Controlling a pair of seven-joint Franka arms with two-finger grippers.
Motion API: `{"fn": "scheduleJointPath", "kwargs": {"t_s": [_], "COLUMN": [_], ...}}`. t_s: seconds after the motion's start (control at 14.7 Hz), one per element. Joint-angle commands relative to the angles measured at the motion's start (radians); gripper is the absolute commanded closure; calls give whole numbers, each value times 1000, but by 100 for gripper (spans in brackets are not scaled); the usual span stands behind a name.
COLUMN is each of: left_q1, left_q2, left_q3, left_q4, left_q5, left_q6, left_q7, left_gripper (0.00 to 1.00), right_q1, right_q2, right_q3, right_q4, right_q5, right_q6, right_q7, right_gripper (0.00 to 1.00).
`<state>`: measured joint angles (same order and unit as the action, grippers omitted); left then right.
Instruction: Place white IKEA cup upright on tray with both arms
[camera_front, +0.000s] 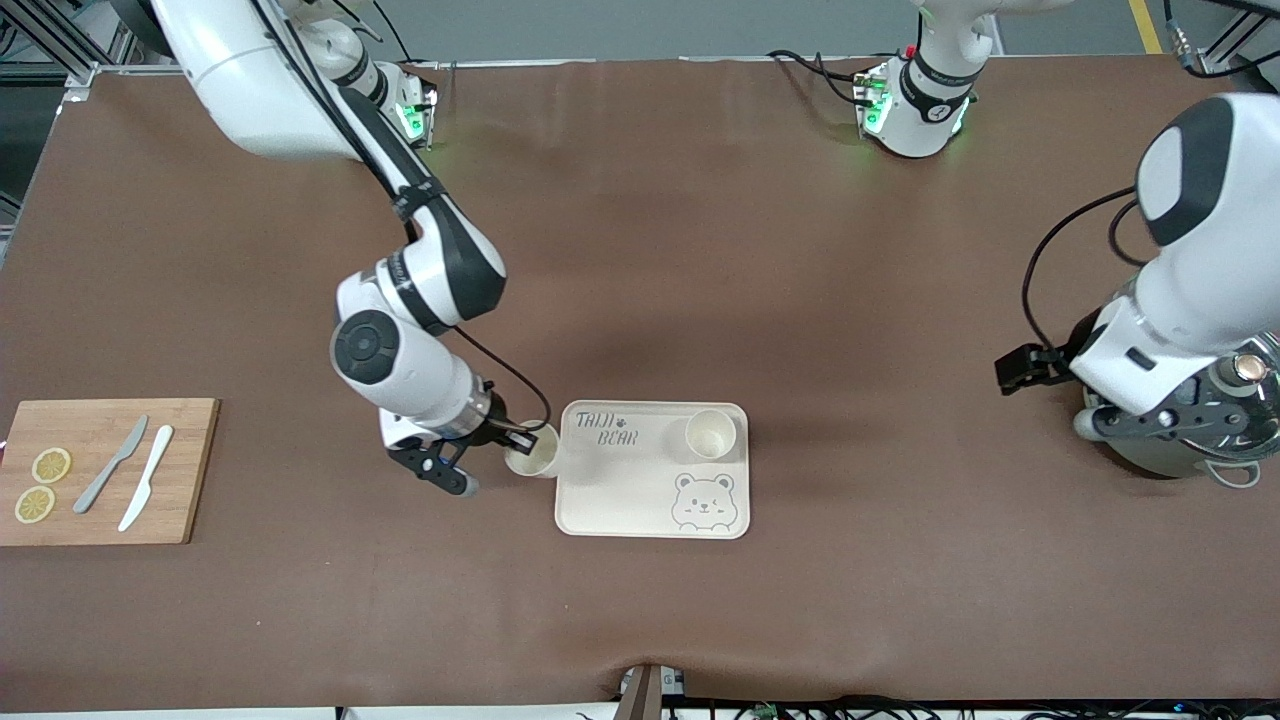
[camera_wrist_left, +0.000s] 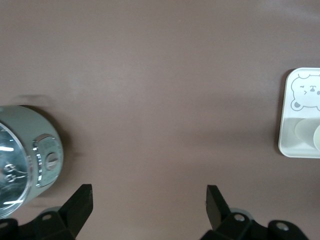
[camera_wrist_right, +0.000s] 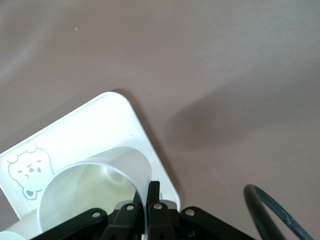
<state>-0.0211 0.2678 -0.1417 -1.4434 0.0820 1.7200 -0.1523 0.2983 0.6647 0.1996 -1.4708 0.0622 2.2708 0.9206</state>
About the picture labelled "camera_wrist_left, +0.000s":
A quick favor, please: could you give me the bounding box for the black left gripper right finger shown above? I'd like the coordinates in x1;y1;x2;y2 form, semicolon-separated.
201;184;308;240

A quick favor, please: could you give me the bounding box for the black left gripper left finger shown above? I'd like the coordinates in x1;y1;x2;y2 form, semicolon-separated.
19;184;94;240

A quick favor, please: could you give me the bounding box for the cream tray with bear print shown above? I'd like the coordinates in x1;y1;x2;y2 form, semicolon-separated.
277;67;320;159

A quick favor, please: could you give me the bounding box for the glass pot lid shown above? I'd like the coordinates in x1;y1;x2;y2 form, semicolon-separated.
0;121;33;221

